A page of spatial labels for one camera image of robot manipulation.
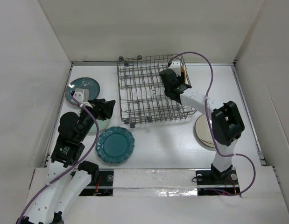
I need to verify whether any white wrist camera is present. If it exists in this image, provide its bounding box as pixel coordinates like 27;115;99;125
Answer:
169;60;184;77
69;88;89;105

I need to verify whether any teal scalloped plate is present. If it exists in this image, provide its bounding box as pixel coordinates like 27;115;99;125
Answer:
95;126;135;164

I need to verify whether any woven-pattern orange plate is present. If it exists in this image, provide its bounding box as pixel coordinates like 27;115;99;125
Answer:
180;66;186;84

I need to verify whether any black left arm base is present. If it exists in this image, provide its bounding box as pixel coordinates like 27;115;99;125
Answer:
80;169;114;196

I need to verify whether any dark teal glazed plate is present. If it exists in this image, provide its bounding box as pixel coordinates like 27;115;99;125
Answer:
65;77;100;105

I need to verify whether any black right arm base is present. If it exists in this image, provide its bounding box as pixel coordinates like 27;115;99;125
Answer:
192;170;239;187

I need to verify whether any light green plate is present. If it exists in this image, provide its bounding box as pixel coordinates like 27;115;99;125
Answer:
89;119;111;133

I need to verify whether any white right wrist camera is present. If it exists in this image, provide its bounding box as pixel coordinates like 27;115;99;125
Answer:
169;60;184;77

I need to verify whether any grey wire dish rack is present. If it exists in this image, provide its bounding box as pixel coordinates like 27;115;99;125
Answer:
117;54;195;128

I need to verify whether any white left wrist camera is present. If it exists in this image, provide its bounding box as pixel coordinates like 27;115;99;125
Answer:
69;88;89;105

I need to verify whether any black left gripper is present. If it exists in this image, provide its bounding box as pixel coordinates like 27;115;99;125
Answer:
78;98;115;140

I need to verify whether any cream plate tree drawing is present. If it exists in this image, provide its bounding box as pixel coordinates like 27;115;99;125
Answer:
194;114;215;151

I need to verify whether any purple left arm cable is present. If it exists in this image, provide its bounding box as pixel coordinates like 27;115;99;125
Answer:
16;95;99;224

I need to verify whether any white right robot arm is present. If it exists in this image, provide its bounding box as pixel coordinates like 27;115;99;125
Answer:
159;69;245;183

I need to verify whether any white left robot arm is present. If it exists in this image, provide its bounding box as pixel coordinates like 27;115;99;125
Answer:
17;99;116;224

